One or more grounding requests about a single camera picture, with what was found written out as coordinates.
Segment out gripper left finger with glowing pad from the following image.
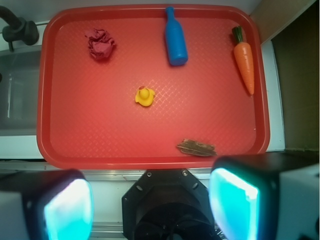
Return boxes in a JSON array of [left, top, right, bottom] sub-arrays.
[[0, 169, 94, 240]]

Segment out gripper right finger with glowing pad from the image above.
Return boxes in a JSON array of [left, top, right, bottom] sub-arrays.
[[208, 152, 320, 240]]

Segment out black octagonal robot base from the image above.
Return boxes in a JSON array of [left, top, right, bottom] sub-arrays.
[[121, 169, 220, 240]]

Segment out brown bark piece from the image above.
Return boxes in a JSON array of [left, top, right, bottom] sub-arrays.
[[176, 138, 218, 157]]

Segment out red plastic tray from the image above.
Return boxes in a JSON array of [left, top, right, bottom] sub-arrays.
[[36, 5, 270, 170]]

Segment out steel sink basin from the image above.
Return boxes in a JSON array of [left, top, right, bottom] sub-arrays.
[[0, 50, 41, 136]]

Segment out yellow rubber duck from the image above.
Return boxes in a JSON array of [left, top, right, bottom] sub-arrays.
[[134, 86, 156, 107]]

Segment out orange toy carrot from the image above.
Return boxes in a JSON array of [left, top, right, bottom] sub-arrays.
[[232, 25, 255, 96]]

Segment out crumpled red paper ball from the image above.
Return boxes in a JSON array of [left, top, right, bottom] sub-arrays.
[[84, 28, 116, 61]]

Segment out blue plastic bottle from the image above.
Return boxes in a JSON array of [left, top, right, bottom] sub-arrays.
[[165, 6, 189, 66]]

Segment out black faucet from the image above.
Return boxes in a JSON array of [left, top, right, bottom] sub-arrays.
[[0, 5, 40, 53]]

